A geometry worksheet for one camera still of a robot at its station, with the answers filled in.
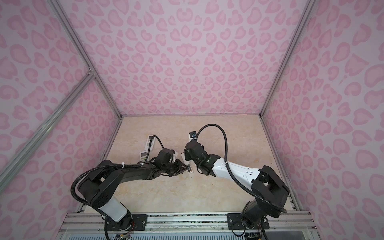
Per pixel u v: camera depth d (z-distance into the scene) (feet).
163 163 2.36
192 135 2.36
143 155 3.18
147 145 3.30
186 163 2.96
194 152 2.02
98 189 1.50
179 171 2.62
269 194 1.39
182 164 2.80
